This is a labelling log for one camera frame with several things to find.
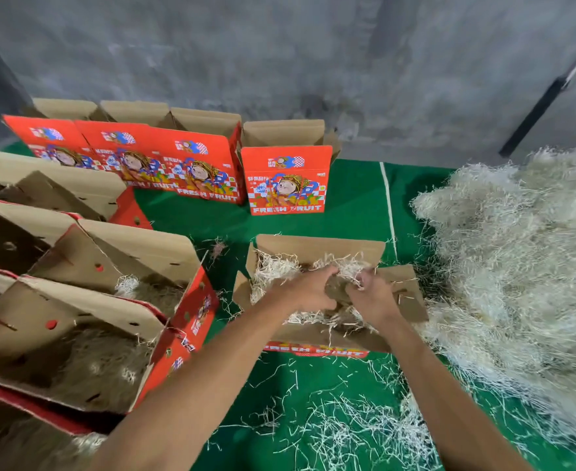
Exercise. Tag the person's left hand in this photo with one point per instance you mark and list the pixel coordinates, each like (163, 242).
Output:
(308, 289)

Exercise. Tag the person's right hand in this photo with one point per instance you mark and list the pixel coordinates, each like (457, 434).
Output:
(376, 299)

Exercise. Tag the pile of shredded paper filler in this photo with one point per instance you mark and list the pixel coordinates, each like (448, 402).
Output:
(524, 260)

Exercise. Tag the group of red fruit boxes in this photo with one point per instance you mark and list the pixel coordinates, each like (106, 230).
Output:
(170, 157)

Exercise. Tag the person's left forearm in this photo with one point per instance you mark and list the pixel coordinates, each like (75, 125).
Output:
(200, 397)

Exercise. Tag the person's right forearm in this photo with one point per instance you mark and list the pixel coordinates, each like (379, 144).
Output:
(455, 402)

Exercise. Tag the white pole with black grip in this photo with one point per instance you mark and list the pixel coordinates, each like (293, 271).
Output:
(533, 117)

